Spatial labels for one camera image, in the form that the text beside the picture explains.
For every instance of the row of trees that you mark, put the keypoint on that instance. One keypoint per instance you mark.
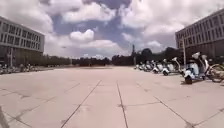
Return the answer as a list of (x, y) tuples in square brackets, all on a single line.
[(100, 60)]

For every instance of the grey office building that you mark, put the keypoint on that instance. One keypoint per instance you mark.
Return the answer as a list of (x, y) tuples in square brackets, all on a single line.
[(20, 41)]

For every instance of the row of parked vehicles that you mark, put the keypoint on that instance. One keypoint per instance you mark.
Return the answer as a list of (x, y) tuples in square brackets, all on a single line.
[(16, 68)]

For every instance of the row of parked scooters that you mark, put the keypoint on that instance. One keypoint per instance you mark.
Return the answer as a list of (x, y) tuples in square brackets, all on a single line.
[(186, 68)]

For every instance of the grey stone slab plaza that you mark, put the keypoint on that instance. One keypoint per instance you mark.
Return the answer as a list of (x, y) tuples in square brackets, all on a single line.
[(110, 100)]

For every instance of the grey building with windows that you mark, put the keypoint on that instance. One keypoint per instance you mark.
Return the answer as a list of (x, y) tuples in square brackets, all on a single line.
[(203, 35)]

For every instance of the bicycle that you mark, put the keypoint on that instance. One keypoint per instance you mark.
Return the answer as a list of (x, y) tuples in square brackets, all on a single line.
[(216, 72)]

